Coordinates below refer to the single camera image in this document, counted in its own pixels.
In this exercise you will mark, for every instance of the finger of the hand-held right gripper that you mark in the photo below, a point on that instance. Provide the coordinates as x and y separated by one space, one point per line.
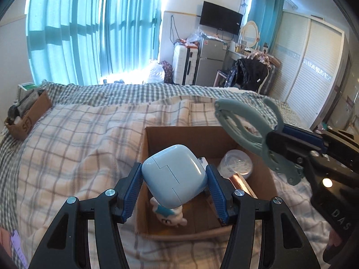
305 137
289 148

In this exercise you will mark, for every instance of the white suitcase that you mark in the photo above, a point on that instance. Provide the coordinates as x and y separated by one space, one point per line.
182 64

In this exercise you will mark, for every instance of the narrow teal curtain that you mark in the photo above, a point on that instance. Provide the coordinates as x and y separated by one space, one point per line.
265 14

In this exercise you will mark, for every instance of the wooden chair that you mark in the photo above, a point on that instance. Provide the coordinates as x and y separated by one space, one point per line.
220 77

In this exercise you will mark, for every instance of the black wall television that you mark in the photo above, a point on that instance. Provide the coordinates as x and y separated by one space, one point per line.
221 18

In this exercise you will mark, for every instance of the wide teal curtain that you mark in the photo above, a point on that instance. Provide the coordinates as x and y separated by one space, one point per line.
70 33

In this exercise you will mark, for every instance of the dark patterned bag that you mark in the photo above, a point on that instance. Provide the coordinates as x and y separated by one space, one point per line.
167 71

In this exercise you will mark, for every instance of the black jacket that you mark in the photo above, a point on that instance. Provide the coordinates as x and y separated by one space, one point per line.
248 74

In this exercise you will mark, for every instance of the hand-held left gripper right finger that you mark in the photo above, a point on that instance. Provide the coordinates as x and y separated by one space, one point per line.
219 197

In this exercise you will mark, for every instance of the clear jar with blue label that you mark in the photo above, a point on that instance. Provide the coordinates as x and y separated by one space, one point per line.
235 164

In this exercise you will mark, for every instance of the white plastic bag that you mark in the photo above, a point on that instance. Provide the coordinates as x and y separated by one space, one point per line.
154 72

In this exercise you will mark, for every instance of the clear plastic bag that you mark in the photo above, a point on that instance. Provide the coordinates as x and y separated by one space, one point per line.
196 36

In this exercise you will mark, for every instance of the white oval mirror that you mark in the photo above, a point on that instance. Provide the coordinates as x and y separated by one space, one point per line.
249 33

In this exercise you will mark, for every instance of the light blue earbuds case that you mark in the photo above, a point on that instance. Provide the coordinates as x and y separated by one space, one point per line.
174 173

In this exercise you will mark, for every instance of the small cardboard box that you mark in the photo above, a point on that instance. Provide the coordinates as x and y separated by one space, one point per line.
30 117

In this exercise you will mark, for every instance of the floral cloth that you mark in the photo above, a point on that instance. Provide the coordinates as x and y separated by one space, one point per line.
262 57

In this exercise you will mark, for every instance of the plaid fringed blanket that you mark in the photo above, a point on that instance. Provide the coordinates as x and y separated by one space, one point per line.
84 145

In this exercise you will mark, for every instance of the green white packet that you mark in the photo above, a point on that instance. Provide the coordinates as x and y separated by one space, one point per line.
28 86

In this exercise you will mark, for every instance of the purple paper strip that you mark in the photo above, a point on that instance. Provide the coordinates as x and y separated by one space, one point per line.
18 246

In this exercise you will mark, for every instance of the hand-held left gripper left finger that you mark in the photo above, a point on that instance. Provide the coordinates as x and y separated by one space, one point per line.
131 192

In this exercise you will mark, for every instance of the green checked bed sheet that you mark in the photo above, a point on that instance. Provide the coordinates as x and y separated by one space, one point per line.
112 92

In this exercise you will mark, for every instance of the white dressing table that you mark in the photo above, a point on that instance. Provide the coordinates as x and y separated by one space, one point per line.
234 53

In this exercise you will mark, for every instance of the green plastic clip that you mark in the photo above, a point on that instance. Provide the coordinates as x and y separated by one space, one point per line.
244 112

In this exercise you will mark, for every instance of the silver fridge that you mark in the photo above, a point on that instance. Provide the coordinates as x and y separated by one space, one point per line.
209 61

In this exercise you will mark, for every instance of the white cartoon figurine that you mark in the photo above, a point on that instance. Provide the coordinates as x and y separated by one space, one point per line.
168 216

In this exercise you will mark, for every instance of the white slatted wardrobe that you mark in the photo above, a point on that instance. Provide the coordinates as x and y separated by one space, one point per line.
311 70

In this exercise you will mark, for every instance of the grey suitcase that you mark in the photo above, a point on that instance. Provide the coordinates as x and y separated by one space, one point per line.
269 78

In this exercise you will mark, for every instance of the person's right hand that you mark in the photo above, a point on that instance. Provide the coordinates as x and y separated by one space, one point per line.
334 237

